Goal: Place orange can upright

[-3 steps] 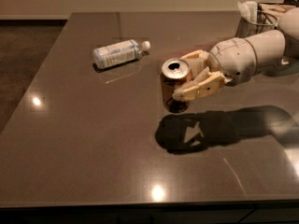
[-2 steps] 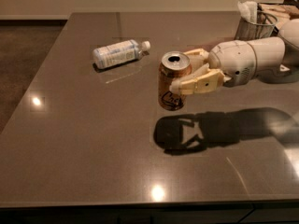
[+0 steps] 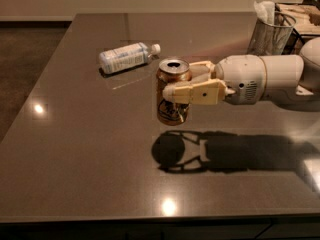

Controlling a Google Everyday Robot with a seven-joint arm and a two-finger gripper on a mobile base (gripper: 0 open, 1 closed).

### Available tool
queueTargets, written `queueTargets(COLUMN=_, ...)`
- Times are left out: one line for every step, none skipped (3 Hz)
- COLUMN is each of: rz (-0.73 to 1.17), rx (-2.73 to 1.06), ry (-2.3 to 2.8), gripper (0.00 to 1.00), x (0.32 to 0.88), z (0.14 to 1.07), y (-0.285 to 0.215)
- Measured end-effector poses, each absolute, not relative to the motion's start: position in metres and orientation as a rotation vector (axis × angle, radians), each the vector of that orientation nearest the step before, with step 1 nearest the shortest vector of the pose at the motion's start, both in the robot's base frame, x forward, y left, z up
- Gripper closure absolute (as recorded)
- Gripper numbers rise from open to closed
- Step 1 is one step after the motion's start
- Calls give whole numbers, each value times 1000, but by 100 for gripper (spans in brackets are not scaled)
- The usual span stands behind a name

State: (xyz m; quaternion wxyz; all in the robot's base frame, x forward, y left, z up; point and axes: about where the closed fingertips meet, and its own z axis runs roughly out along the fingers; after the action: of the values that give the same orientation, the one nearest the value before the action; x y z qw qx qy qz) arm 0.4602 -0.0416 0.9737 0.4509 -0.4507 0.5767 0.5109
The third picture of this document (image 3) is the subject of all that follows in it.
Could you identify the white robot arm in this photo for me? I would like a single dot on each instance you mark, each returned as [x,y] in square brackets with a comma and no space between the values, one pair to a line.
[289,80]

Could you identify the white crumpled napkin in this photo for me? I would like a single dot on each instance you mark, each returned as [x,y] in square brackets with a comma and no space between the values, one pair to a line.
[265,11]

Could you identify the clear plastic water bottle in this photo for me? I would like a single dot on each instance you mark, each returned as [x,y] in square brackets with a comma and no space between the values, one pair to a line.
[127,57]

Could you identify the wire basket with snacks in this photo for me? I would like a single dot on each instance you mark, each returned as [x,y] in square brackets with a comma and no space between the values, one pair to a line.
[307,27]

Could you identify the metal mesh cup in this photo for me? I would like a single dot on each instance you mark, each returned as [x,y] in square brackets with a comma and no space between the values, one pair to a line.
[270,38]

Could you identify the orange soda can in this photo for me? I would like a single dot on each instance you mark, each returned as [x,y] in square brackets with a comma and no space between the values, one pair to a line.
[171,72]

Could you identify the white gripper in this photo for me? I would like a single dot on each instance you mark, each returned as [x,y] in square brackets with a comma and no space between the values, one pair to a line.
[240,78]

